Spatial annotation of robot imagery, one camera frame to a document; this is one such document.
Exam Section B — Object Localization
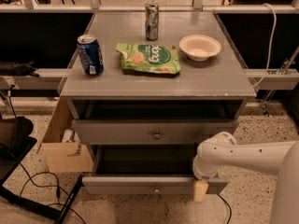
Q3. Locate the black floor cable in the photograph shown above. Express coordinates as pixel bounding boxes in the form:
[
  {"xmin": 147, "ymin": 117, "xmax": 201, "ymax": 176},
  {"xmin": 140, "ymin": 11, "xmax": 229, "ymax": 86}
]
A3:
[
  {"xmin": 18, "ymin": 171, "xmax": 88, "ymax": 224},
  {"xmin": 217, "ymin": 193, "xmax": 233, "ymax": 224}
]

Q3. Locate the green snack bag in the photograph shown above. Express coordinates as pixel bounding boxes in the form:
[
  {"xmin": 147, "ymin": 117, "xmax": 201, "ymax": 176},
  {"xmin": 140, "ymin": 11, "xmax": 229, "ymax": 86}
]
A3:
[{"xmin": 116, "ymin": 43, "xmax": 180, "ymax": 75}]

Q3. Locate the black cloth item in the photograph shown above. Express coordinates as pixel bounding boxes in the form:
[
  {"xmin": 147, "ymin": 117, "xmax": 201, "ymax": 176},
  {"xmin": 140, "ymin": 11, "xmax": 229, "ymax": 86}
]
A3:
[{"xmin": 0, "ymin": 61, "xmax": 39, "ymax": 77}]

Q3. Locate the blue soda can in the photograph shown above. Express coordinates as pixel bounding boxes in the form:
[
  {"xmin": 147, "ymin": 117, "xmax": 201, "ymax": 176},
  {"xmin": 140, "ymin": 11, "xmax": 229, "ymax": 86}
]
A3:
[{"xmin": 77, "ymin": 35, "xmax": 104, "ymax": 76}]

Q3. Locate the metal rail frame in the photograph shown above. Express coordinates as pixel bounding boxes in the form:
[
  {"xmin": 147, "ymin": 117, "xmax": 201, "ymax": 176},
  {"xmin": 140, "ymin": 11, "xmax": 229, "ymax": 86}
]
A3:
[{"xmin": 0, "ymin": 0, "xmax": 299, "ymax": 15}]

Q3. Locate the white paper bowl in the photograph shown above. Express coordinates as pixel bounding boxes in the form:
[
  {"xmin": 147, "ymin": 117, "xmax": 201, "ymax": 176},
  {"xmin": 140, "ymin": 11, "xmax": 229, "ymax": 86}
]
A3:
[{"xmin": 179, "ymin": 35, "xmax": 221, "ymax": 62}]

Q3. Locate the grey drawer cabinet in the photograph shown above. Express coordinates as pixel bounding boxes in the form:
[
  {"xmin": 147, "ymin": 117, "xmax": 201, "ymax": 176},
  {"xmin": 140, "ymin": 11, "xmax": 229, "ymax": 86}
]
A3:
[{"xmin": 59, "ymin": 10, "xmax": 257, "ymax": 179}]

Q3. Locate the black floor cable right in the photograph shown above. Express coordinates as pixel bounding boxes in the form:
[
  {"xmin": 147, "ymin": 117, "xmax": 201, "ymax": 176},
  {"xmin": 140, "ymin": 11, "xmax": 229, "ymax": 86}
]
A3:
[{"xmin": 217, "ymin": 193, "xmax": 233, "ymax": 224}]

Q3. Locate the cardboard box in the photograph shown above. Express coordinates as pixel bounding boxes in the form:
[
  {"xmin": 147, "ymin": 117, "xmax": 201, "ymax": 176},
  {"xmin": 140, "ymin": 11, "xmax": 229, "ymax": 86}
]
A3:
[{"xmin": 41, "ymin": 99, "xmax": 93, "ymax": 173}]

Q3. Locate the black floor cable left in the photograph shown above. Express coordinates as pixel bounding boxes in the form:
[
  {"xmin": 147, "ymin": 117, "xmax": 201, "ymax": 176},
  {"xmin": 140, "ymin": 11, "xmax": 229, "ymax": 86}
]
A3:
[{"xmin": 18, "ymin": 171, "xmax": 88, "ymax": 224}]

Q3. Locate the silver tall can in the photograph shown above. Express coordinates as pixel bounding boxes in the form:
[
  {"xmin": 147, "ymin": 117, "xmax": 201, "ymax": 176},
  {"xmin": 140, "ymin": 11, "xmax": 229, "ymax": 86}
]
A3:
[{"xmin": 145, "ymin": 3, "xmax": 159, "ymax": 41}]

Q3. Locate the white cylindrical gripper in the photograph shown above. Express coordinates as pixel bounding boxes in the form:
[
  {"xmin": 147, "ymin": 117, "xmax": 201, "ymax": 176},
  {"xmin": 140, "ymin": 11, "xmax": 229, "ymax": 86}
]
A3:
[{"xmin": 192, "ymin": 132, "xmax": 236, "ymax": 203}]

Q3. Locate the grey top drawer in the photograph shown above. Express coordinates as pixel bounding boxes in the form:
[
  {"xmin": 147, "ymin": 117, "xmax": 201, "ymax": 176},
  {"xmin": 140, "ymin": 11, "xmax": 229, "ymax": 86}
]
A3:
[{"xmin": 72, "ymin": 119, "xmax": 238, "ymax": 145}]

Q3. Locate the black stand frame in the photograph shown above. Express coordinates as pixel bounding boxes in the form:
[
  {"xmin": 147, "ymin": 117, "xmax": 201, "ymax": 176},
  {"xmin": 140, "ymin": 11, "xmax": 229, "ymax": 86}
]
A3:
[{"xmin": 0, "ymin": 115, "xmax": 92, "ymax": 224}]

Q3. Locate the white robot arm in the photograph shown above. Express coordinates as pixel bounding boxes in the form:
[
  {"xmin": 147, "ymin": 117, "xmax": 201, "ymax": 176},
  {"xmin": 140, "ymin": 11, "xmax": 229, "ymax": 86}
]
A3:
[{"xmin": 192, "ymin": 132, "xmax": 299, "ymax": 224}]

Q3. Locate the grey drawer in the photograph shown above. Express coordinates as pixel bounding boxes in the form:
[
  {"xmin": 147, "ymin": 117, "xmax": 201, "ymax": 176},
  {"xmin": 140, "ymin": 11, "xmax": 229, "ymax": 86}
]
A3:
[
  {"xmin": 72, "ymin": 119, "xmax": 238, "ymax": 145},
  {"xmin": 81, "ymin": 144, "xmax": 231, "ymax": 196}
]

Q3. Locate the white cable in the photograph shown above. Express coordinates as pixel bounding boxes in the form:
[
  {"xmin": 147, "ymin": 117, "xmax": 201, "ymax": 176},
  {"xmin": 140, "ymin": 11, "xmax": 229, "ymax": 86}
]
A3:
[{"xmin": 251, "ymin": 3, "xmax": 278, "ymax": 89}]

